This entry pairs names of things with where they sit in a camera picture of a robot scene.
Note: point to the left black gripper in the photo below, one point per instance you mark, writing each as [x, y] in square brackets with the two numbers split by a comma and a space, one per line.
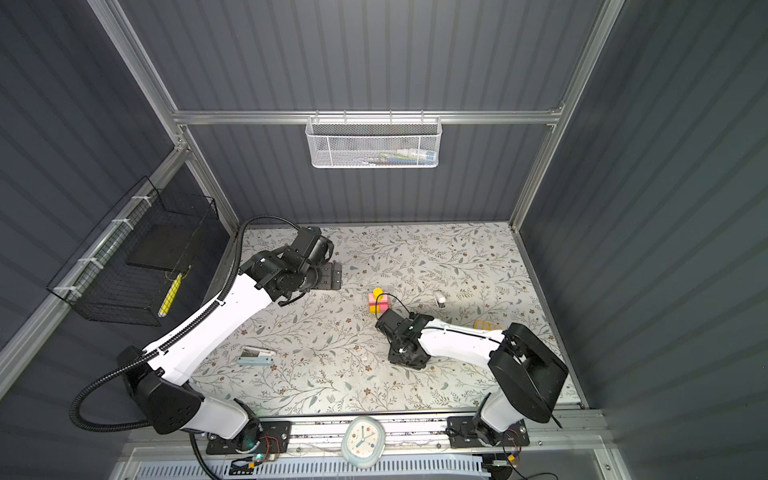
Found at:
[327, 282]

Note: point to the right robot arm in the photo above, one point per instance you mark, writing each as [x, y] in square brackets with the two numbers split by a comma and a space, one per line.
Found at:
[529, 376]

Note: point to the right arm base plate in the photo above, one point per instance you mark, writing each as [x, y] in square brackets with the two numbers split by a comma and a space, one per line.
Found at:
[466, 432]

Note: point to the white wire mesh basket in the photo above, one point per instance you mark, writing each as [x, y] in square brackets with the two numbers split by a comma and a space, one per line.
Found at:
[348, 145]

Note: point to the black foam pad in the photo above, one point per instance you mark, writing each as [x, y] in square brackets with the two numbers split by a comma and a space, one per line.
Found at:
[167, 248]

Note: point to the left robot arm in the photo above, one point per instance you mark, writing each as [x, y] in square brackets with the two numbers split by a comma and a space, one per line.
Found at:
[162, 388]

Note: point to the light pink rectangular block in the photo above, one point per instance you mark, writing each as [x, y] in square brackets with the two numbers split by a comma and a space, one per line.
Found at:
[379, 301]

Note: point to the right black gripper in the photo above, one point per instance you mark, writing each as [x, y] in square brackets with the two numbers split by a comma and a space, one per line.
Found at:
[415, 363]

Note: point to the light blue stapler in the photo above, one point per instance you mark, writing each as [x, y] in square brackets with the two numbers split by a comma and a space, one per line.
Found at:
[255, 356]

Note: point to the white round clock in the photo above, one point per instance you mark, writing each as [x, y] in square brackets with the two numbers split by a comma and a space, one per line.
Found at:
[363, 442]

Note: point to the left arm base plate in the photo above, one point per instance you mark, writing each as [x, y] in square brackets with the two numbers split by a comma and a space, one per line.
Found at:
[268, 438]

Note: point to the yellow marker pen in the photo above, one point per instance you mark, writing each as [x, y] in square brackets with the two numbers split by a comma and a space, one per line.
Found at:
[170, 296]

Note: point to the black wire basket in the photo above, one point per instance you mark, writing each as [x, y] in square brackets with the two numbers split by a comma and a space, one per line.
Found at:
[100, 286]

